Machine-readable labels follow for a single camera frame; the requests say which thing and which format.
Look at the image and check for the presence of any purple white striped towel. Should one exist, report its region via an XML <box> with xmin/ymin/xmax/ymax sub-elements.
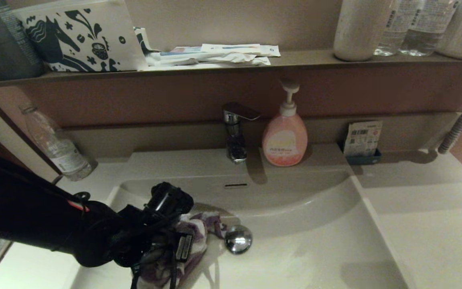
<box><xmin>135</xmin><ymin>212</ymin><xmax>228</xmax><ymax>289</ymax></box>

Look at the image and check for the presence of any chrome sink faucet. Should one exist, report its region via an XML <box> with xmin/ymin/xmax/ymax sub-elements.
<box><xmin>222</xmin><ymin>102</ymin><xmax>261</xmax><ymax>164</ymax></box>

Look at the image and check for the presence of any white sink basin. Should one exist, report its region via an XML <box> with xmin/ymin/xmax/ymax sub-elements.
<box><xmin>71</xmin><ymin>149</ymin><xmax>410</xmax><ymax>289</ymax></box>

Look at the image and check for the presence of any chrome drain stopper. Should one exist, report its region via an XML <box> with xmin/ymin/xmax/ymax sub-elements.
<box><xmin>225</xmin><ymin>225</ymin><xmax>253</xmax><ymax>254</ymax></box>

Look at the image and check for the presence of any clear plastic bottle without cap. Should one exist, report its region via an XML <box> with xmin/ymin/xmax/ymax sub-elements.
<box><xmin>19</xmin><ymin>104</ymin><xmax>93</xmax><ymax>181</ymax></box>

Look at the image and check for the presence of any pink soap pump bottle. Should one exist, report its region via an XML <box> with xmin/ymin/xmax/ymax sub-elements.
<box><xmin>261</xmin><ymin>79</ymin><xmax>308</xmax><ymax>167</ymax></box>

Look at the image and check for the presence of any blue white toothbrush packet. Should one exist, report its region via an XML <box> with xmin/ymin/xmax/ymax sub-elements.
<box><xmin>161</xmin><ymin>46</ymin><xmax>215</xmax><ymax>57</ymax></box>

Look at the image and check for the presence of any white pouch with horse print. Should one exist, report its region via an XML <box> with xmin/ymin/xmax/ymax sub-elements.
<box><xmin>12</xmin><ymin>0</ymin><xmax>148</xmax><ymax>73</ymax></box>

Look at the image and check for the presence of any crumpled white plastic wrapper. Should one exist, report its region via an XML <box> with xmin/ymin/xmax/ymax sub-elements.
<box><xmin>147</xmin><ymin>52</ymin><xmax>272</xmax><ymax>67</ymax></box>

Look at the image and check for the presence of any dark blue soap tray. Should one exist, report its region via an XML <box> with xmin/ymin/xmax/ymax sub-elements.
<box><xmin>341</xmin><ymin>141</ymin><xmax>382</xmax><ymax>166</ymax></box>

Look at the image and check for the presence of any white printed sachet packet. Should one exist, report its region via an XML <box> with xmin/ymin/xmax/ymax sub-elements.
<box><xmin>343</xmin><ymin>121</ymin><xmax>383</xmax><ymax>157</ymax></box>

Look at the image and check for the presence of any white smooth cylindrical container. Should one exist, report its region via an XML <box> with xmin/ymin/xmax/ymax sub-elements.
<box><xmin>333</xmin><ymin>0</ymin><xmax>393</xmax><ymax>62</ymax></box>

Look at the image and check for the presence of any clear labelled water bottle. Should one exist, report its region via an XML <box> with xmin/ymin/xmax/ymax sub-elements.
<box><xmin>374</xmin><ymin>0</ymin><xmax>414</xmax><ymax>57</ymax></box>
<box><xmin>399</xmin><ymin>0</ymin><xmax>458</xmax><ymax>57</ymax></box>

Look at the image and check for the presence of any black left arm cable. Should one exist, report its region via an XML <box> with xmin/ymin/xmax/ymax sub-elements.
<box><xmin>131</xmin><ymin>225</ymin><xmax>179</xmax><ymax>289</ymax></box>

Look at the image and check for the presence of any brown wall shelf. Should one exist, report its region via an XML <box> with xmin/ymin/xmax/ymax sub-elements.
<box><xmin>0</xmin><ymin>50</ymin><xmax>462</xmax><ymax>90</ymax></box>

